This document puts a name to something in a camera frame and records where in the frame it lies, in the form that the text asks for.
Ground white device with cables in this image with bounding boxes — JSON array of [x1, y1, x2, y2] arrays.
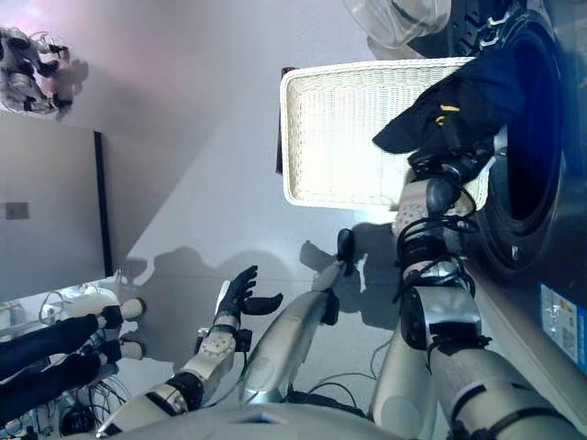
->
[[39, 283, 120, 329]]

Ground black garment with yellow tag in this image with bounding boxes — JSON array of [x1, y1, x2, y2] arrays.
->
[[371, 49, 528, 160]]

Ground dark brown stool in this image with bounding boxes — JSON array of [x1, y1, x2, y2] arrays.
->
[[274, 66, 294, 175]]

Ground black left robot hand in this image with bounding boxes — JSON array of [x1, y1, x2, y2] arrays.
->
[[215, 264, 285, 329]]

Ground dark grey washing machine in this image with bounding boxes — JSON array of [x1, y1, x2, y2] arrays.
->
[[447, 0, 587, 381]]

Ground silver robot torso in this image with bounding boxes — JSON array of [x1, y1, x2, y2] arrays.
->
[[98, 402, 460, 440]]

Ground dark trouser leg white shoe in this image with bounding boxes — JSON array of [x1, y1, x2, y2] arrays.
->
[[0, 338, 147, 413], [0, 297, 148, 381]]

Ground silver black humanoid robot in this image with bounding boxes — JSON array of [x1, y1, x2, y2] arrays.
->
[[0, 26, 77, 114]]

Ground tangled floor cables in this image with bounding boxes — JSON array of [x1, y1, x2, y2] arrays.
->
[[45, 379, 134, 436]]

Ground round glass washing machine door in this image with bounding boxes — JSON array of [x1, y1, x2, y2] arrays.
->
[[341, 0, 453, 50]]

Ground white wicker laundry basket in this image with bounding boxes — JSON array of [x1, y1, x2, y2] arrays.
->
[[279, 57, 490, 210]]

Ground black floor cable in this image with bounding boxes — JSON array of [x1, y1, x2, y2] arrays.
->
[[293, 370, 382, 409]]

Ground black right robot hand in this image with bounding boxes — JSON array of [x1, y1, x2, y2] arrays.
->
[[407, 132, 494, 178]]

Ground grey platform with black edge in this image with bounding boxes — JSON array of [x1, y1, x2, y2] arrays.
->
[[0, 114, 114, 303]]

